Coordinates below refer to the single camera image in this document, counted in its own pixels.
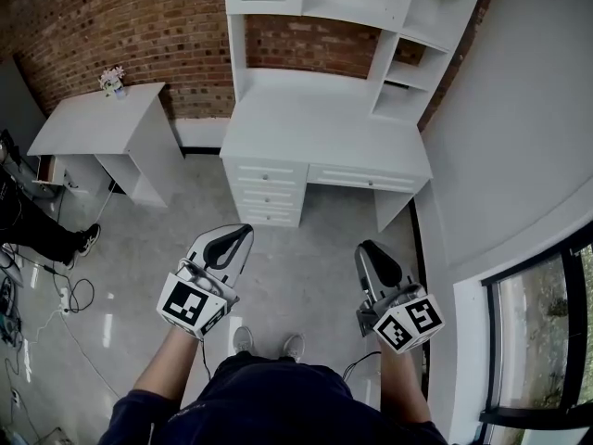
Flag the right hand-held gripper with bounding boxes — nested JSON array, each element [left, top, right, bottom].
[[355, 239, 446, 354]]

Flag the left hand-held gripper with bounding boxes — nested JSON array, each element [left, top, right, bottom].
[[156, 223, 255, 340]]

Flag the person's left forearm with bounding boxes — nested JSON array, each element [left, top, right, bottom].
[[132, 325, 208, 405]]

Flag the person's right forearm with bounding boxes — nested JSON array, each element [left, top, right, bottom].
[[378, 343, 435, 425]]

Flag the white desk with hutch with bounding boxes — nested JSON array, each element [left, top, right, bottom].
[[219, 0, 491, 235]]

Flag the open side table drawer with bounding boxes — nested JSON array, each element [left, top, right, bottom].
[[32, 154, 59, 187]]

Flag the white shelving unit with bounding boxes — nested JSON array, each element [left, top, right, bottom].
[[300, 0, 491, 132]]

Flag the person's left grey shoe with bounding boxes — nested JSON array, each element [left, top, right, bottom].
[[233, 325, 255, 356]]

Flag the person's grey shoe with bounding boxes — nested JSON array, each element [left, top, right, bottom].
[[282, 334, 306, 363], [233, 325, 255, 356]]

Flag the person's right grey shoe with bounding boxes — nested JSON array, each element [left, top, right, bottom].
[[282, 334, 306, 363]]

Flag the person's navy shirt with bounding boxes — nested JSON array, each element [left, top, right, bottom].
[[96, 352, 448, 445]]

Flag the black-framed window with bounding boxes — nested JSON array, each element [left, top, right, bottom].
[[479, 243, 593, 445]]

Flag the white side table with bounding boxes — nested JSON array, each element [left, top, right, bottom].
[[26, 81, 186, 209]]

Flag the vase with pink flowers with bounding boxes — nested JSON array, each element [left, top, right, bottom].
[[98, 65, 127, 101]]

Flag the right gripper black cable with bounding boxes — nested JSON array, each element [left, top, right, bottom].
[[342, 350, 384, 382]]

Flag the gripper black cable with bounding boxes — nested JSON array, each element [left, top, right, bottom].
[[342, 350, 384, 382], [199, 338, 212, 382]]

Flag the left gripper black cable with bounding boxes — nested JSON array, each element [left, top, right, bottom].
[[199, 338, 212, 382]]

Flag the white cable under side table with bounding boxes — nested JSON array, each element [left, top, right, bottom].
[[95, 181, 117, 224]]

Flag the black looped floor cable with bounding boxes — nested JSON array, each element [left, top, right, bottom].
[[44, 261, 96, 315]]

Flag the long white floor cable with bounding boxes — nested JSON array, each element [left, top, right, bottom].
[[22, 310, 124, 401]]

